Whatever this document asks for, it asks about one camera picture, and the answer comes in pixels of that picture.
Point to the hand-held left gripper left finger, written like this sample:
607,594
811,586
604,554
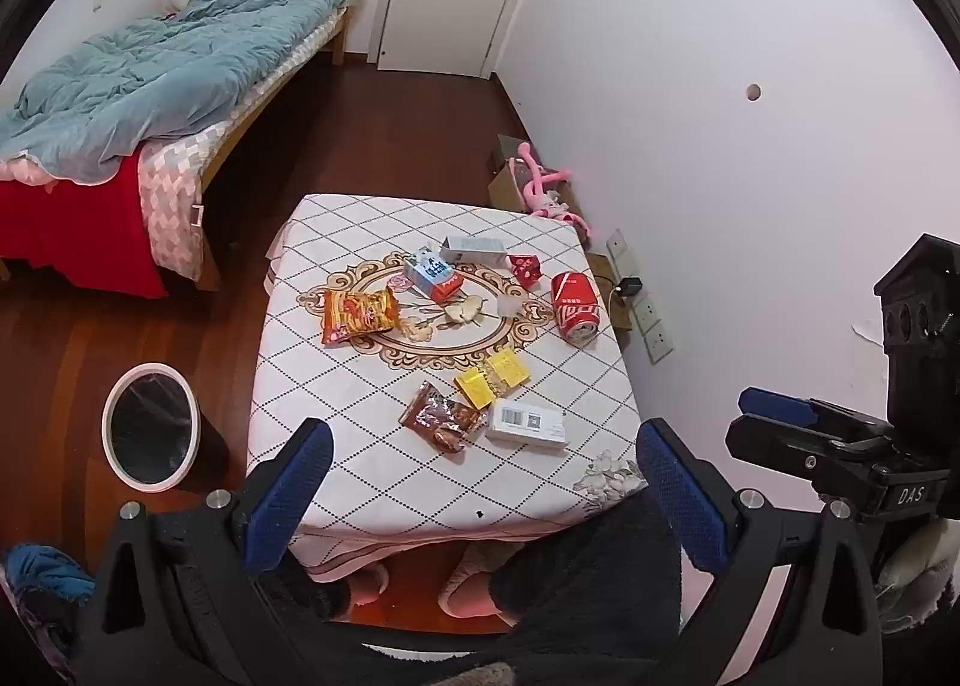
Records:
289,498

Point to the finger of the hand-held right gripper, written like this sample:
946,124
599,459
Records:
772,440
776,405

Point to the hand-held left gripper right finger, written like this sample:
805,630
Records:
682,498

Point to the white trash bin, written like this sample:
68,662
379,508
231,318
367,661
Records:
150,427

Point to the brown snack packet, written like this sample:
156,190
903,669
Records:
442,420

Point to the white box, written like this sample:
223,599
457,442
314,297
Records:
525,424

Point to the orange snack packet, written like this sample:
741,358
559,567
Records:
360,315

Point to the yellow packet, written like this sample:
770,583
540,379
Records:
508,368
476,388

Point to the red soda can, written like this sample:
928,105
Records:
576,304

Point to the cream scrap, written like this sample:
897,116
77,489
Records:
463,311

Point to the blue and white milk carton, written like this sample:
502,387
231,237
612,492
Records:
431,277

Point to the pink slipper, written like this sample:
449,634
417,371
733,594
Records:
466,585
369,582

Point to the black charger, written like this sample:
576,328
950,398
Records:
630,286

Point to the blue cloth pile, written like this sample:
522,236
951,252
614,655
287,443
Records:
45,573

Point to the clear plastic scrap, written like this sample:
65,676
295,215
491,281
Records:
511,305

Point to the small red carton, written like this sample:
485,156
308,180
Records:
525,270

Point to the grey box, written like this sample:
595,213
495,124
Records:
474,250

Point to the pink patterned bed sheet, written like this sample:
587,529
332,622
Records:
176,199

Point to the pink toy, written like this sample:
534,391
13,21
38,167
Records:
536,190

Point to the red blanket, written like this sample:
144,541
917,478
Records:
75,229

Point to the wooden bed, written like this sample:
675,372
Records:
247,124

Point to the pink blanket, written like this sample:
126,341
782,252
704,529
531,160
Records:
22,170

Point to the blue duvet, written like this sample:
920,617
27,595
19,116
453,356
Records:
172,71

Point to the wall socket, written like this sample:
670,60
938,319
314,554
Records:
617,247
649,315
660,345

